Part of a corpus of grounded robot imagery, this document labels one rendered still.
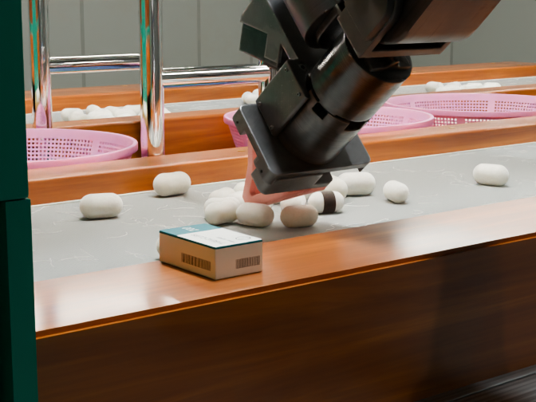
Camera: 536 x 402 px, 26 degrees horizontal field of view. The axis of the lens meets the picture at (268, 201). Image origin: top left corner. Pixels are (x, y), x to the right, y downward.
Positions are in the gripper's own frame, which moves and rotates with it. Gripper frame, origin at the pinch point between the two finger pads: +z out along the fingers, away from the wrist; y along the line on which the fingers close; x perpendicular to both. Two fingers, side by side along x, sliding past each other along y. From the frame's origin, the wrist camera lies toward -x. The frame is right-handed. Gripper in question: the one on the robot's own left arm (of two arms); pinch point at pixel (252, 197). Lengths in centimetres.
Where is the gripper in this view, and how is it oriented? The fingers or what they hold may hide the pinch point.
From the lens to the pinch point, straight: 96.4
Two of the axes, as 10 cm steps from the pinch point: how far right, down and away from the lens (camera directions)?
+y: -7.8, 1.1, -6.1
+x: 4.1, 8.4, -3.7
